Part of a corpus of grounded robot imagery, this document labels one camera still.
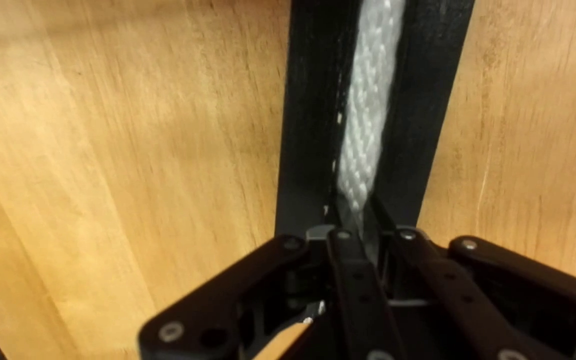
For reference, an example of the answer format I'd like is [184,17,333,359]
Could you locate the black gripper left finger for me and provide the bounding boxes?
[136,226,408,360]

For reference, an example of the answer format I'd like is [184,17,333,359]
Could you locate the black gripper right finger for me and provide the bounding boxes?
[374,226,576,360]

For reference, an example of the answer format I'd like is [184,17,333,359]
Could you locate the white braided rope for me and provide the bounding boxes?
[330,0,411,216]

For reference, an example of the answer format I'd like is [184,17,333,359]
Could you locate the long black grooved rail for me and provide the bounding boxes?
[272,0,479,244]

